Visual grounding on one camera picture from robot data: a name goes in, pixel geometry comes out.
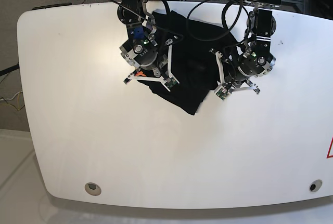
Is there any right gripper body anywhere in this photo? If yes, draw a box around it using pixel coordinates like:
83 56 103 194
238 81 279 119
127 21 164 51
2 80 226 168
152 60 169 78

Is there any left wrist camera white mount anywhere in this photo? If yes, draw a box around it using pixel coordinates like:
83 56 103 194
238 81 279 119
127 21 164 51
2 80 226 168
209 48 246 100

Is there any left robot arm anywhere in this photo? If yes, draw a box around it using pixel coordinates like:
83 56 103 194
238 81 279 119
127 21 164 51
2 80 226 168
210 0 281 100

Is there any black T-shirt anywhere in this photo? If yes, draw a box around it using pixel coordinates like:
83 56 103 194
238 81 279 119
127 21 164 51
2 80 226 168
143 11 239 115

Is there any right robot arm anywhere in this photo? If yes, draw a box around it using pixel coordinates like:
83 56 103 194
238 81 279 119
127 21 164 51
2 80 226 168
117 0 172 88

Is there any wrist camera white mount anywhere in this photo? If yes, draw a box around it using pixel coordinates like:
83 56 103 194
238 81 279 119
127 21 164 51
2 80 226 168
120 36 179 91
209 48 246 100

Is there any red triangle sticker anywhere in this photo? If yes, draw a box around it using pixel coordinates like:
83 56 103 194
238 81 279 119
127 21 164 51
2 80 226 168
326 138 333 159

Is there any table grommet hole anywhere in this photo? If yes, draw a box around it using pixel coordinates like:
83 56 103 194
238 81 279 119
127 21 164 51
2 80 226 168
84 182 101 196
309 179 323 192

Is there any yellow cable on floor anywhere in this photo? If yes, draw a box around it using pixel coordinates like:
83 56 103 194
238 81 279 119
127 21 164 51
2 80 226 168
0 90 24 111

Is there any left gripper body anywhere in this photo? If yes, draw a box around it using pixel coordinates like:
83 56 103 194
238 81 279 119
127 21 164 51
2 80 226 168
225 68 249 85

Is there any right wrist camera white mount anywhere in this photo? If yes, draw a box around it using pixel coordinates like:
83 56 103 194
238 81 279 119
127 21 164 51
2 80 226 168
120 36 179 91

